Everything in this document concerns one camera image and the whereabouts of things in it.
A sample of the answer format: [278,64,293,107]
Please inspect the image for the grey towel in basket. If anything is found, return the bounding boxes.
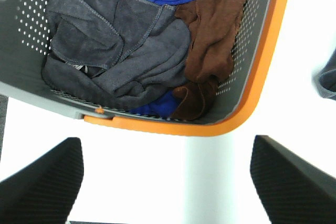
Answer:
[41,0,190,110]

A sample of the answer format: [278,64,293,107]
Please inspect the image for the grey perforated basket orange rim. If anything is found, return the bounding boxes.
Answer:
[1,0,287,136]

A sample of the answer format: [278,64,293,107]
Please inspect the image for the brown towel in basket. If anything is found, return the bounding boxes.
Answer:
[171,0,246,121]

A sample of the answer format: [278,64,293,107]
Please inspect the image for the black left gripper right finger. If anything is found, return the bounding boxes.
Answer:
[250,135,335,223]

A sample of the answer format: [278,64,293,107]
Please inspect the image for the dark grey towel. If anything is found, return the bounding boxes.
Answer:
[313,50,336,100]

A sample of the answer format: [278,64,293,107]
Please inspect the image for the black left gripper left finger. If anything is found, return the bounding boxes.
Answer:
[1,137,84,223]

